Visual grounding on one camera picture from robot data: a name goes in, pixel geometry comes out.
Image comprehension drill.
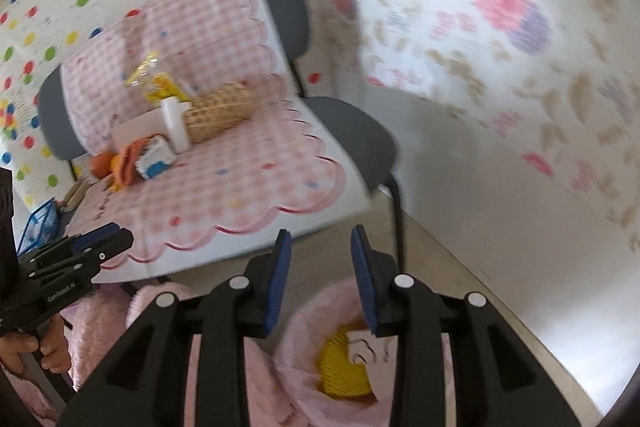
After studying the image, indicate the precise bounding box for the white foam block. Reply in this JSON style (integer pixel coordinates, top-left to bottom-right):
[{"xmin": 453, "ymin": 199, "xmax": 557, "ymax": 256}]
[{"xmin": 160, "ymin": 96, "xmax": 191, "ymax": 154}]

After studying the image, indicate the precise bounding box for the pink checkered cloth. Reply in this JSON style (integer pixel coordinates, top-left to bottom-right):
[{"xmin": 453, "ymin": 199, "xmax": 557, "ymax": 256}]
[{"xmin": 61, "ymin": 0, "xmax": 370, "ymax": 283}]

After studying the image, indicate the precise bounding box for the pink trash bag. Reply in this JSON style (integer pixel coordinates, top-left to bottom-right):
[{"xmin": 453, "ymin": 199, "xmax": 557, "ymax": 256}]
[{"xmin": 271, "ymin": 278, "xmax": 459, "ymax": 427}]

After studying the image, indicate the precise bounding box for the clear yellow snack wrapper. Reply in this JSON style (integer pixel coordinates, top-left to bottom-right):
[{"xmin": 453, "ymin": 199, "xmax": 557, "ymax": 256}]
[{"xmin": 124, "ymin": 52, "xmax": 195, "ymax": 107}]

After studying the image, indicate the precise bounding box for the red apple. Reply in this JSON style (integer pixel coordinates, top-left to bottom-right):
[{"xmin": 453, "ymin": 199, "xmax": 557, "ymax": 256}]
[{"xmin": 89, "ymin": 152, "xmax": 115, "ymax": 180}]

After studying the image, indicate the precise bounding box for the blue plastic basket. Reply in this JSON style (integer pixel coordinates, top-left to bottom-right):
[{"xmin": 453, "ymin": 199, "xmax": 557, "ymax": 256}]
[{"xmin": 17, "ymin": 198, "xmax": 60, "ymax": 256}]

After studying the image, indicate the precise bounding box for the white blue small carton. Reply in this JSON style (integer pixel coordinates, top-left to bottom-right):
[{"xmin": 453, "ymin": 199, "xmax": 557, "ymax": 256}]
[{"xmin": 134, "ymin": 135, "xmax": 177, "ymax": 180}]

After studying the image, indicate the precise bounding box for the orange peel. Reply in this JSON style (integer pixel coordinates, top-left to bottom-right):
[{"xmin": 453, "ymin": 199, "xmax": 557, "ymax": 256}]
[{"xmin": 111, "ymin": 134, "xmax": 156, "ymax": 192}]

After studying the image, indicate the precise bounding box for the left hand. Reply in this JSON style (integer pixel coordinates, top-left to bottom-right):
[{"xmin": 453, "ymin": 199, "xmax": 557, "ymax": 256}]
[{"xmin": 0, "ymin": 314, "xmax": 72, "ymax": 375}]

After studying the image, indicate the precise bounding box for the stack of wooden sticks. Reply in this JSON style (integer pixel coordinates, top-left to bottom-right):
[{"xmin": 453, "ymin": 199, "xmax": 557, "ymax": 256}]
[{"xmin": 58, "ymin": 179, "xmax": 91, "ymax": 213}]

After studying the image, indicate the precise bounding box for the yellow foam fruit net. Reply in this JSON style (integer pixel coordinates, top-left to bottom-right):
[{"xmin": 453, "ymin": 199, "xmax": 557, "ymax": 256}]
[{"xmin": 318, "ymin": 326, "xmax": 372, "ymax": 400}]

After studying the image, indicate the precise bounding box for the grey padded chair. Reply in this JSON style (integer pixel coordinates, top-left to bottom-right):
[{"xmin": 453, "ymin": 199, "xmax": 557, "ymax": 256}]
[{"xmin": 37, "ymin": 0, "xmax": 406, "ymax": 268}]

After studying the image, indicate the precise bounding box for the woven bamboo basket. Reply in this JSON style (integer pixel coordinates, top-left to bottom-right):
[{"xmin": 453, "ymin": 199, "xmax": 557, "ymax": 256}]
[{"xmin": 182, "ymin": 82, "xmax": 254, "ymax": 144}]

